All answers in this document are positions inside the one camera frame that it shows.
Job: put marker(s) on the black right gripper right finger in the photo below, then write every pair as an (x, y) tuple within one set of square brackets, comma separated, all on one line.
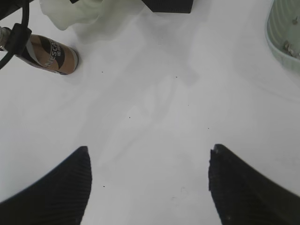
[(243, 196)]

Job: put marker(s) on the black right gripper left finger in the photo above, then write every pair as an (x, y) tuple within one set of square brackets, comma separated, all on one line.
[(58, 198)]

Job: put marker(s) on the brown Nescafe coffee bottle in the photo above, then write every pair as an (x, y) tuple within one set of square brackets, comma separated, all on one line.
[(36, 50)]

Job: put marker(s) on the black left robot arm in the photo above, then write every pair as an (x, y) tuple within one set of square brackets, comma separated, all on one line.
[(8, 7)]

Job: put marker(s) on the grey-green plastic basket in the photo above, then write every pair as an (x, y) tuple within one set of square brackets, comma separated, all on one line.
[(278, 20)]

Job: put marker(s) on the translucent green wavy plate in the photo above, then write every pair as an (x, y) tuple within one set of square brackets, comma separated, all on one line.
[(66, 13)]

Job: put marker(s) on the black square pen holder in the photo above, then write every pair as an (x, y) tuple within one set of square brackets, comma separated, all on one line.
[(169, 6)]

